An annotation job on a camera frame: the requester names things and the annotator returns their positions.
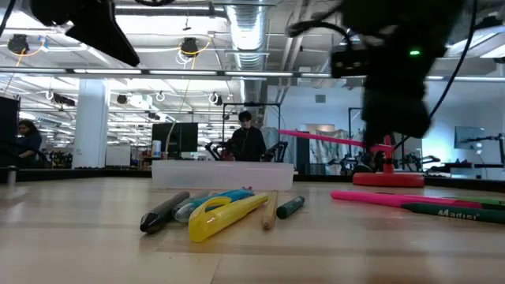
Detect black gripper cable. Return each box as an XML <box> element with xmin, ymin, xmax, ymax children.
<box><xmin>286</xmin><ymin>19</ymin><xmax>358</xmax><ymax>50</ymax></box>

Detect black monitor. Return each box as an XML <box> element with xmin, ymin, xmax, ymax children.
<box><xmin>151</xmin><ymin>121</ymin><xmax>200</xmax><ymax>159</ymax></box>

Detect wooden pencil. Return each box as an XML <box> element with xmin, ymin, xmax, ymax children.
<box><xmin>260</xmin><ymin>189</ymin><xmax>279</xmax><ymax>231</ymax></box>

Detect small grey post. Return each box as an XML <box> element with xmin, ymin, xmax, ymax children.
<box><xmin>5</xmin><ymin>165</ymin><xmax>19</xmax><ymax>186</ymax></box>

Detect long ceiling light strip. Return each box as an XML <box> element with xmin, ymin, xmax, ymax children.
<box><xmin>0</xmin><ymin>67</ymin><xmax>332</xmax><ymax>79</ymax></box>

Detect black marker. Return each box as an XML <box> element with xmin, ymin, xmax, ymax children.
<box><xmin>140</xmin><ymin>190</ymin><xmax>191</xmax><ymax>234</ymax></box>

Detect silver ventilation duct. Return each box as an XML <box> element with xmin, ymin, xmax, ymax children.
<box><xmin>225</xmin><ymin>0</ymin><xmax>274</xmax><ymax>104</ymax></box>

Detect yellow highlighter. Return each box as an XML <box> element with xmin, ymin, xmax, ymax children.
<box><xmin>188</xmin><ymin>192</ymin><xmax>271</xmax><ymax>244</ymax></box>

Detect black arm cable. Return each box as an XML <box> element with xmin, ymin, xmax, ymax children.
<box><xmin>428</xmin><ymin>0</ymin><xmax>481</xmax><ymax>121</ymax></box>

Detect black speaker cabinet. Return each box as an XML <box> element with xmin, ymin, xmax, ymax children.
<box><xmin>296</xmin><ymin>130</ymin><xmax>312</xmax><ymax>176</ymax></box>

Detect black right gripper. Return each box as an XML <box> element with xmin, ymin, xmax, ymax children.
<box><xmin>361</xmin><ymin>87</ymin><xmax>432</xmax><ymax>161</ymax></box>

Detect clear plastic sheet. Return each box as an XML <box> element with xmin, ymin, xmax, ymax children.
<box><xmin>310</xmin><ymin>128</ymin><xmax>366</xmax><ymax>175</ymax></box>

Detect pink highlighter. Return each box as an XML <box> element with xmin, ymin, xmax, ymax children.
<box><xmin>330</xmin><ymin>189</ymin><xmax>483</xmax><ymax>210</ymax></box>

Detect wall screen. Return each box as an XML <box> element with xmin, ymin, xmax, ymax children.
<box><xmin>453</xmin><ymin>125</ymin><xmax>488</xmax><ymax>151</ymax></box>

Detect person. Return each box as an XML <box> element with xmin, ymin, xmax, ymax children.
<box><xmin>226</xmin><ymin>110</ymin><xmax>268</xmax><ymax>163</ymax></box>
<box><xmin>15</xmin><ymin>119</ymin><xmax>43</xmax><ymax>170</ymax></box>

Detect clear box with pink lid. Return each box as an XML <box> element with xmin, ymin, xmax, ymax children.
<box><xmin>151</xmin><ymin>159</ymin><xmax>295</xmax><ymax>192</ymax></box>

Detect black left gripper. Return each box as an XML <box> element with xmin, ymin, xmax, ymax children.
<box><xmin>29</xmin><ymin>0</ymin><xmax>141</xmax><ymax>67</ymax></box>

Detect clear barrel blue pen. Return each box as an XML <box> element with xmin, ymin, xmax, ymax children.
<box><xmin>174</xmin><ymin>190</ymin><xmax>212</xmax><ymax>223</ymax></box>

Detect black ceiling device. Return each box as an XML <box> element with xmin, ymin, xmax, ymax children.
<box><xmin>179</xmin><ymin>36</ymin><xmax>200</xmax><ymax>58</ymax></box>
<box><xmin>6</xmin><ymin>33</ymin><xmax>31</xmax><ymax>55</ymax></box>

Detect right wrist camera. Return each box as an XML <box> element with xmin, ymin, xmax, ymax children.
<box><xmin>330</xmin><ymin>43</ymin><xmax>370</xmax><ymax>79</ymax></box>

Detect red desk lamp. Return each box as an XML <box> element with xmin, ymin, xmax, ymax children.
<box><xmin>352</xmin><ymin>135</ymin><xmax>425</xmax><ymax>189</ymax></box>

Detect short dark green marker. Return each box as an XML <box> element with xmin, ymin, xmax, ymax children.
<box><xmin>275</xmin><ymin>195</ymin><xmax>306</xmax><ymax>220</ymax></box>

